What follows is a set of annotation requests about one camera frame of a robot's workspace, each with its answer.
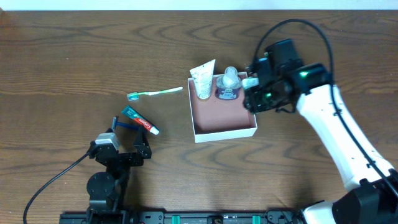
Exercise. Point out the green white toothbrush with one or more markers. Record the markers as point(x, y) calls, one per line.
point(135, 95)

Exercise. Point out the blue disposable razor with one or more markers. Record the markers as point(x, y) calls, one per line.
point(116, 123)

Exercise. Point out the white box with pink interior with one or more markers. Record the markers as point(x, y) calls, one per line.
point(216, 119)

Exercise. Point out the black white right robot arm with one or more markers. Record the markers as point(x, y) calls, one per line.
point(370, 180)

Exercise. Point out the white lotion tube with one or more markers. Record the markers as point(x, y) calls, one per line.
point(203, 78)

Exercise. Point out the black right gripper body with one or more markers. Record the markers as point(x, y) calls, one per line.
point(253, 101)

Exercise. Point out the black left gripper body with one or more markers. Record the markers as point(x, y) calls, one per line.
point(125, 156)

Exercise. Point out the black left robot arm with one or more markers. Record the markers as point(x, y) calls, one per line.
point(107, 189)

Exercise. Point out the red green toothpaste tube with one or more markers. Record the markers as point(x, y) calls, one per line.
point(138, 118)

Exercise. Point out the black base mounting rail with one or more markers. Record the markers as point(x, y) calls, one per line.
point(158, 217)

